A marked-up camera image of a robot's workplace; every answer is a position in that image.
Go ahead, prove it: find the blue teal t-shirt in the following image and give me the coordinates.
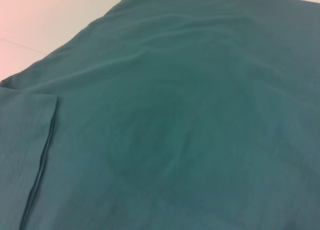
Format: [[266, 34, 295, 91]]
[[0, 0, 320, 230]]

